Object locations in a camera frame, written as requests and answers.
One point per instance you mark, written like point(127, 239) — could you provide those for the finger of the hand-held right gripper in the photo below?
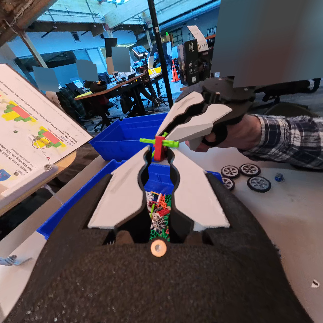
point(207, 118)
point(184, 108)

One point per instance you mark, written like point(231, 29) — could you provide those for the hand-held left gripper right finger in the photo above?
point(199, 197)

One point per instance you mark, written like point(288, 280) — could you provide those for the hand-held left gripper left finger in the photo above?
point(118, 197)

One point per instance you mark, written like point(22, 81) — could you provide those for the green toy rod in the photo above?
point(149, 141)

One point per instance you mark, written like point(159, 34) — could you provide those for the person's right hand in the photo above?
point(245, 133)

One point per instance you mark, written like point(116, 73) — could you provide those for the orange traffic cone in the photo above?
point(175, 73)

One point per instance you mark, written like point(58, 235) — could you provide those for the pile of colourful toy pieces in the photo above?
point(160, 212)

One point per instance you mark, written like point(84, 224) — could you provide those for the black printed box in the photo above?
point(192, 63)

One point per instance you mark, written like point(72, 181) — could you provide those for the empty blue plastic bin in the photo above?
point(121, 139)

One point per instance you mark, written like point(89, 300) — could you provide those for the black metal pole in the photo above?
point(160, 50)

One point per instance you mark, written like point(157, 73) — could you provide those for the white instruction sheet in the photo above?
point(30, 126)

